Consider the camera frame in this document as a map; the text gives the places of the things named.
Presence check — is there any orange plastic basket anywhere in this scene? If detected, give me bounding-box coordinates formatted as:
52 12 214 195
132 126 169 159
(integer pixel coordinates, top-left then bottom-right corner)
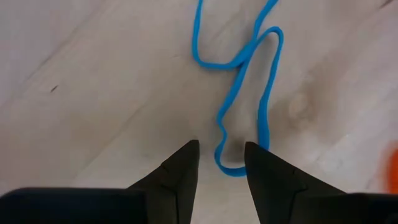
381 144 398 194

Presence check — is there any blue rubber band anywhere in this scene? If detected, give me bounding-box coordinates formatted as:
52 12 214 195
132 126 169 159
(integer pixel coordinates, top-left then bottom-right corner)
213 26 284 178
191 0 280 70

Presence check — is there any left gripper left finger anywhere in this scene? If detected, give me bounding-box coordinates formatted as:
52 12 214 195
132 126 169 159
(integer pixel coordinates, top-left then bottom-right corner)
0 139 200 224

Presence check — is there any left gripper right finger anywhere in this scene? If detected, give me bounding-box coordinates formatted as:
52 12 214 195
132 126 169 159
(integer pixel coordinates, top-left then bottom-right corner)
244 142 398 224

